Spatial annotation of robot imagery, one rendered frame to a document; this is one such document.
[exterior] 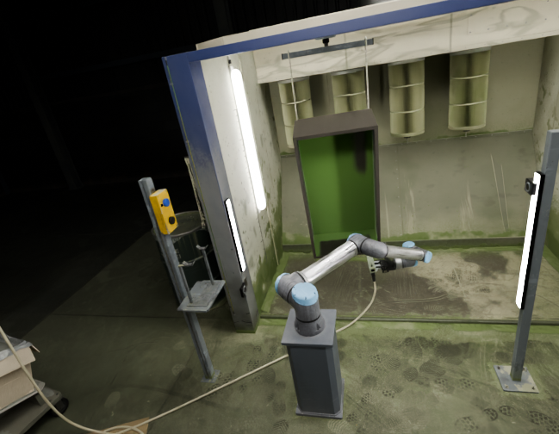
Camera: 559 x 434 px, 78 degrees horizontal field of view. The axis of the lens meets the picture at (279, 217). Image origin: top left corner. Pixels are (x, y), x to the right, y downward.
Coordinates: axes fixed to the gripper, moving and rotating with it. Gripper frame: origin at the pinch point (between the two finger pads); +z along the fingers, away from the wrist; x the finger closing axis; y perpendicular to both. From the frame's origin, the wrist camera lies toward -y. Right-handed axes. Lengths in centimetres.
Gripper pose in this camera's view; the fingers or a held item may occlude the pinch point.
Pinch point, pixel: (369, 264)
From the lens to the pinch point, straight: 297.4
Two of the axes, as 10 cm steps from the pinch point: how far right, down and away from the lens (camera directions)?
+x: 0.8, -4.7, 8.8
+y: 2.4, 8.7, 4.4
